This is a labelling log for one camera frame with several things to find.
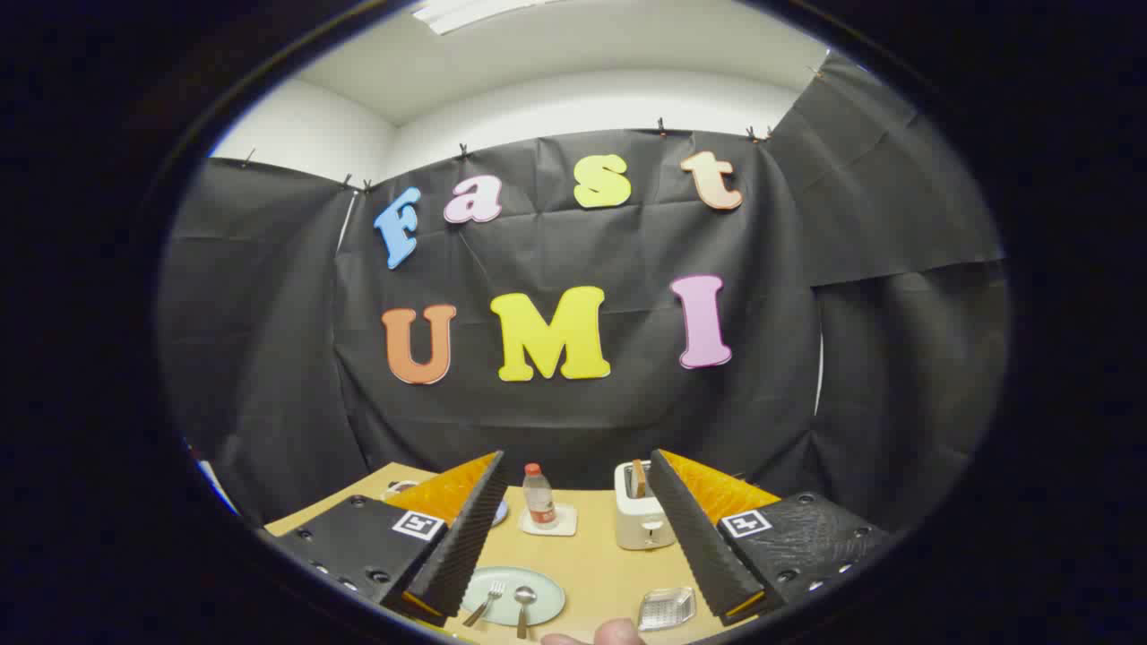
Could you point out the clear plastic drain basket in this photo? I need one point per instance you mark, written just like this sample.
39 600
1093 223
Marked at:
668 609

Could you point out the white toaster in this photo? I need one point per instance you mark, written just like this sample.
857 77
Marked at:
636 528

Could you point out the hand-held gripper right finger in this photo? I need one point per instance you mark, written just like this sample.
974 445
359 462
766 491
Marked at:
694 537

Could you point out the blue plate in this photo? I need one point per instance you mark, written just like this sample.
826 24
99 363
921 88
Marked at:
500 512

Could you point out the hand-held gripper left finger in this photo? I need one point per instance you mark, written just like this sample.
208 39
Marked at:
470 537

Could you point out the white divided sauce dish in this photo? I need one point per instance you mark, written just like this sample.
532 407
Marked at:
399 486

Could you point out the black backdrop cloth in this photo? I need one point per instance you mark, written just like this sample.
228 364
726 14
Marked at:
582 412

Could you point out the clear bottle with red cap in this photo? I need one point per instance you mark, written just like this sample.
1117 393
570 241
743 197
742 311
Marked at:
538 502

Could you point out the bread slice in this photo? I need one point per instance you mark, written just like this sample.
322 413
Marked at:
638 475

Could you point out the white square coaster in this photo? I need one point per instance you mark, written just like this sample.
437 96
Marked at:
566 524

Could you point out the ceiling light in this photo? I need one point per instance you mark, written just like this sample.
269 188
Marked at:
466 11

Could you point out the light green plate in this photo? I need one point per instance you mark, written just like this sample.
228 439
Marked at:
551 600

